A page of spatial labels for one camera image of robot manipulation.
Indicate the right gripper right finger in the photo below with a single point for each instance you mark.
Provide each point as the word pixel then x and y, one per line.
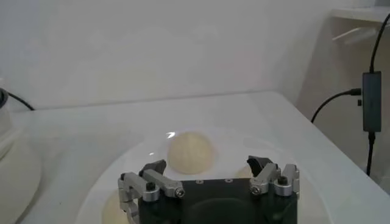
pixel 265 178

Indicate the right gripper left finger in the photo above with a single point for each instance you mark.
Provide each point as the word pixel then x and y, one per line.
pixel 152 179

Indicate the steel steamer pot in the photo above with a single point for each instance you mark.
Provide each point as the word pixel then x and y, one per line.
pixel 15 182

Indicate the large white plate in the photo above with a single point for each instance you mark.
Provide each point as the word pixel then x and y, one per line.
pixel 228 146

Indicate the dark grey USB hub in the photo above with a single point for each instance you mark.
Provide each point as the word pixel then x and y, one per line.
pixel 371 103

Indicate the white side desk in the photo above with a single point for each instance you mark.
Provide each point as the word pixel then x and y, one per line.
pixel 359 14

